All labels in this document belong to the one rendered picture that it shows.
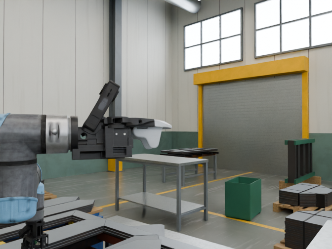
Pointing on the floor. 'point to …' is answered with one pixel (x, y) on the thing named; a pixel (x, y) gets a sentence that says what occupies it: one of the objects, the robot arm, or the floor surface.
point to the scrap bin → (242, 197)
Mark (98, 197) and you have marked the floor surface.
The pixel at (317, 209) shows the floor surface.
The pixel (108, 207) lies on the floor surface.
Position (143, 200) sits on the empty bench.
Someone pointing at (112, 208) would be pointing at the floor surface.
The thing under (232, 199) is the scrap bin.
